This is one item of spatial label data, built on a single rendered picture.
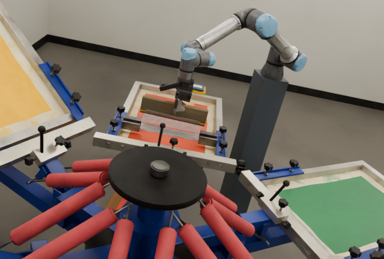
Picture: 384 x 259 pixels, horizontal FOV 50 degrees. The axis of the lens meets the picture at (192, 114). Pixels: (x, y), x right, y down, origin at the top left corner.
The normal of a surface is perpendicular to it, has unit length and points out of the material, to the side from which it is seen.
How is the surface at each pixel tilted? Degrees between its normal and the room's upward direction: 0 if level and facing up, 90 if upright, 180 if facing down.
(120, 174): 0
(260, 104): 90
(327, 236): 0
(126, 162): 0
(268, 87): 90
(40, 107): 32
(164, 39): 90
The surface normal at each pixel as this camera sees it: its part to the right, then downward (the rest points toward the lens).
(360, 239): 0.19, -0.88
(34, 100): 0.60, -0.54
